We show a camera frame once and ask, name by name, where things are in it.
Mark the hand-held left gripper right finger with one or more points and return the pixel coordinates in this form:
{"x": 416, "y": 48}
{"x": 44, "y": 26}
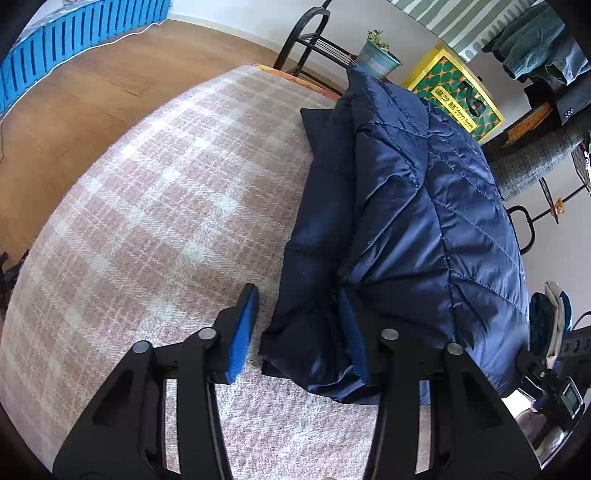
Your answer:
{"x": 354, "y": 341}

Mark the orange brown hanging cloth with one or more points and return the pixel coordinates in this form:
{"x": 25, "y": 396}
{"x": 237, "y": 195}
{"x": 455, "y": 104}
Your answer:
{"x": 528, "y": 122}

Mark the navy puffer jacket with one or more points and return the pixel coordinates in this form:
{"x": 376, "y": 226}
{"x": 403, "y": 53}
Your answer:
{"x": 415, "y": 184}

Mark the blue denim jacket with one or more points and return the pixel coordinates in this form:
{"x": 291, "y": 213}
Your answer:
{"x": 568, "y": 64}

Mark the pale pink cloth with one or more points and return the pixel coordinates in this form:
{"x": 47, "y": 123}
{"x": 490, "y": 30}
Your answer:
{"x": 531, "y": 427}

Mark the small brown teddy bear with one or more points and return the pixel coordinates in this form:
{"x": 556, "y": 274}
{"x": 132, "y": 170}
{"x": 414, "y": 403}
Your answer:
{"x": 559, "y": 206}

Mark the black blazer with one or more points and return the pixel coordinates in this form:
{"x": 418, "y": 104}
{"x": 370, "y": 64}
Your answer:
{"x": 563, "y": 99}

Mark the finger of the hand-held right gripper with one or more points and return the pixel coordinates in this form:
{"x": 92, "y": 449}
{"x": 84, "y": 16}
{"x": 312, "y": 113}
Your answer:
{"x": 530, "y": 364}

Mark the small potted plant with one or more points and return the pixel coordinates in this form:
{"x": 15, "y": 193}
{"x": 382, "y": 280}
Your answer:
{"x": 376, "y": 60}

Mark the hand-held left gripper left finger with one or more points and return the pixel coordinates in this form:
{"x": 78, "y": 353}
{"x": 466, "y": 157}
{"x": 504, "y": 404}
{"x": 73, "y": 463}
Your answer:
{"x": 240, "y": 332}

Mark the blue white garment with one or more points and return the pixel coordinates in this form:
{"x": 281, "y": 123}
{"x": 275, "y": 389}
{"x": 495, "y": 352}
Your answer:
{"x": 551, "y": 304}

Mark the pink plaid blanket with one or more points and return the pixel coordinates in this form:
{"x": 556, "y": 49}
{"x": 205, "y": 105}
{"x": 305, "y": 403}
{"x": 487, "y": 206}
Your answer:
{"x": 138, "y": 207}

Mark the grey plaid coat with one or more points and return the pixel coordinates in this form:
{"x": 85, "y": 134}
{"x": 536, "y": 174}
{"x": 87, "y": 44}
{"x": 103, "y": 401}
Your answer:
{"x": 531, "y": 166}

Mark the grey striped hanging towel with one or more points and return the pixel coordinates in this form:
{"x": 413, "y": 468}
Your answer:
{"x": 461, "y": 23}

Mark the yellow green patterned box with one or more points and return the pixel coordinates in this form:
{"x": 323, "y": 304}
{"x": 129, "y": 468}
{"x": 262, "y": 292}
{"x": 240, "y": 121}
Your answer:
{"x": 457, "y": 87}

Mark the blue slatted bed base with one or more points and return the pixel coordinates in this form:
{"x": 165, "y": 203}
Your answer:
{"x": 69, "y": 37}

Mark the black metal clothes rack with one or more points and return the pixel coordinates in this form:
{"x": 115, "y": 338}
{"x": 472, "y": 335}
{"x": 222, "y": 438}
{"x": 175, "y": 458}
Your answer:
{"x": 529, "y": 235}

